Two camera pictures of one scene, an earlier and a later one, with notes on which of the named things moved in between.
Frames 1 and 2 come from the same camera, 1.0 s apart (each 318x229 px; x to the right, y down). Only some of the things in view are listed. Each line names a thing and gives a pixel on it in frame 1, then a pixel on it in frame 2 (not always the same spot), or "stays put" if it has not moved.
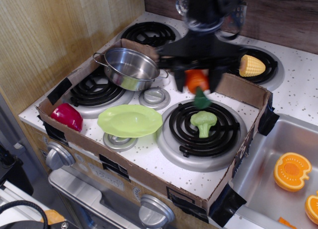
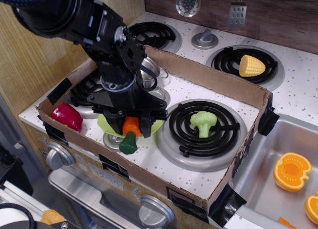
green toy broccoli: x=203 y=120 stays put
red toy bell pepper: x=67 y=114 stays put
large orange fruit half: x=290 y=171 stays put
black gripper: x=199 y=50 to x=124 y=94
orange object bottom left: x=53 y=217 stays put
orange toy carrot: x=198 y=81 to x=131 y=129
